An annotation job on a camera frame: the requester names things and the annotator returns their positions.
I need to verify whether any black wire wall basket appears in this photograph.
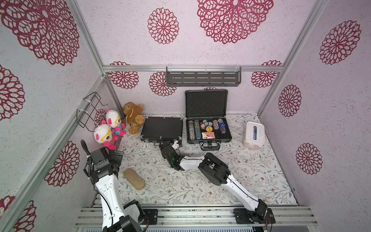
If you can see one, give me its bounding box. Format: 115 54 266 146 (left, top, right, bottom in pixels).
75 91 108 132

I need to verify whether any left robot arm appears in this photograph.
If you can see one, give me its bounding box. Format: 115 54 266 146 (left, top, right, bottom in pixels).
81 141 144 232

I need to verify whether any pink white plush doll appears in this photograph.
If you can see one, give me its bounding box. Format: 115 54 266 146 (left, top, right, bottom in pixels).
105 110 126 136
93 124 118 150

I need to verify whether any grey poker case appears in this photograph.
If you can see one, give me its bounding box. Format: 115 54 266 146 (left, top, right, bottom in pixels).
185 89 232 151

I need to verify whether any brown teddy bear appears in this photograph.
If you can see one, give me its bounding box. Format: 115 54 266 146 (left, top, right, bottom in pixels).
123 102 145 135

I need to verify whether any black poker case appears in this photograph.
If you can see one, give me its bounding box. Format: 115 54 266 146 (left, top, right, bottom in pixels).
140 117 183 145

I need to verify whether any lower pink white plush doll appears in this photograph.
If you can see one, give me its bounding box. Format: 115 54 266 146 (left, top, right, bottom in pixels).
93 124 118 150

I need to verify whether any floral table mat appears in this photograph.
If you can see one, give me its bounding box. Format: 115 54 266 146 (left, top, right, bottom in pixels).
118 114 297 206

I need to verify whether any aluminium mounting rail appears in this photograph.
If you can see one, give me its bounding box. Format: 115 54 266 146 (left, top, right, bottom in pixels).
75 206 318 228

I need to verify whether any grey metal wall shelf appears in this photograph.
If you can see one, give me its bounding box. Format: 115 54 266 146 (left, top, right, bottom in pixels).
165 67 242 87

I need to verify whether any upper pink white plush doll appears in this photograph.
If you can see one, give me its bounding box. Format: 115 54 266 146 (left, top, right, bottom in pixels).
105 110 126 136

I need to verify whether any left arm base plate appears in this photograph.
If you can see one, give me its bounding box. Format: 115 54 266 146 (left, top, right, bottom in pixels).
139 208 158 225

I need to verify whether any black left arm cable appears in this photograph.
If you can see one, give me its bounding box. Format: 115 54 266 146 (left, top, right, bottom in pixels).
80 140 114 221

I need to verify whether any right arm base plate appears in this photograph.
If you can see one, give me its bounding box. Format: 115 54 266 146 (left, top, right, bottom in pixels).
233 208 276 225

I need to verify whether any white tissue box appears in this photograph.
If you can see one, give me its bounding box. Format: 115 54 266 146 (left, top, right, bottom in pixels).
242 121 265 150

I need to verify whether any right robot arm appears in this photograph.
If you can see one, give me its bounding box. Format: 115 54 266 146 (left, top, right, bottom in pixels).
159 141 273 223

